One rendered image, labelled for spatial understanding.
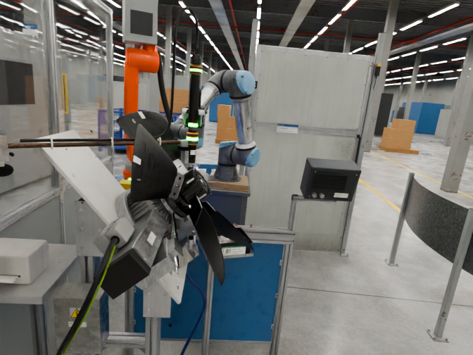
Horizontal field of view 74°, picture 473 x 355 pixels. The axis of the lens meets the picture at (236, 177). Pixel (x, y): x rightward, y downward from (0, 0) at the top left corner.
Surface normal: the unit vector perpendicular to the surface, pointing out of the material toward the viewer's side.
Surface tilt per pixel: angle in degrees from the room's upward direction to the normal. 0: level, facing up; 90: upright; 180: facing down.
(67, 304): 90
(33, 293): 0
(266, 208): 90
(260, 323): 90
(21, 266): 90
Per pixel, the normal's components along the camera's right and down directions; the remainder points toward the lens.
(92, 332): 0.06, 0.25
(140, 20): 0.42, 0.26
